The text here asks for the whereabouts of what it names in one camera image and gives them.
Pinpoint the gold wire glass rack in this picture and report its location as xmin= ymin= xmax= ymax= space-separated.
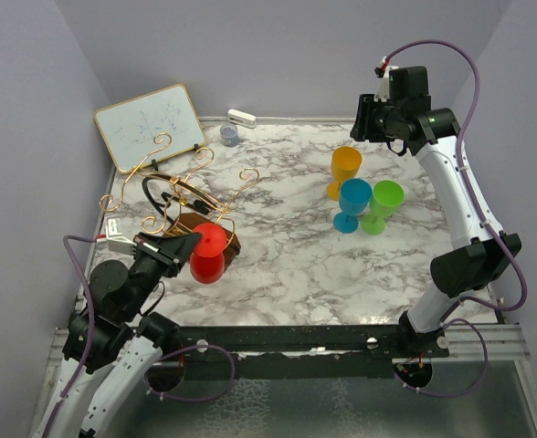
xmin=99 ymin=132 xmax=260 ymax=260

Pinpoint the small blue-lidded jar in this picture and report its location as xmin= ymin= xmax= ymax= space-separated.
xmin=219 ymin=124 xmax=240 ymax=147

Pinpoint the white eraser block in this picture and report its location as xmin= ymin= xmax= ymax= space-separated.
xmin=226 ymin=109 xmax=257 ymax=129

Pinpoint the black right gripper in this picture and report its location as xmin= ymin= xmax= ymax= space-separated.
xmin=351 ymin=93 xmax=404 ymax=142

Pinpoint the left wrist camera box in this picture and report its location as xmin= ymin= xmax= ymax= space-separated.
xmin=96 ymin=217 xmax=135 ymax=256

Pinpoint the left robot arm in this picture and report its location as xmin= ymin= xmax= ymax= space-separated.
xmin=35 ymin=233 xmax=202 ymax=437

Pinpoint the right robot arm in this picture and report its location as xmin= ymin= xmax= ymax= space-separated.
xmin=351 ymin=66 xmax=521 ymax=357

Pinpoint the black front mounting rail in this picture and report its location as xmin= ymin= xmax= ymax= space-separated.
xmin=161 ymin=325 xmax=448 ymax=360

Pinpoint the blue plastic wine glass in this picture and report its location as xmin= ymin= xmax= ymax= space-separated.
xmin=333 ymin=178 xmax=373 ymax=234

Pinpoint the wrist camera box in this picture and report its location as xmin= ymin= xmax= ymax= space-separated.
xmin=374 ymin=57 xmax=394 ymax=102
xmin=96 ymin=217 xmax=135 ymax=256

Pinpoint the green plastic wine glass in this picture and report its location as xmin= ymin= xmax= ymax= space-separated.
xmin=360 ymin=180 xmax=405 ymax=235

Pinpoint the small whiteboard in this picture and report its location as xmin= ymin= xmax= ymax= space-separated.
xmin=94 ymin=84 xmax=205 ymax=174

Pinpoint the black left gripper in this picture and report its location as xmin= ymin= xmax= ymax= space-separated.
xmin=123 ymin=231 xmax=203 ymax=319

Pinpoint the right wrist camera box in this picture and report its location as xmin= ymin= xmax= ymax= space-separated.
xmin=374 ymin=57 xmax=394 ymax=102

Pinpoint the yellow plastic wine glass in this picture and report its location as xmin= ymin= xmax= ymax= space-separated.
xmin=326 ymin=146 xmax=362 ymax=201

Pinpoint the red plastic wine glass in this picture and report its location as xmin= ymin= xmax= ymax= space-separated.
xmin=190 ymin=223 xmax=226 ymax=284

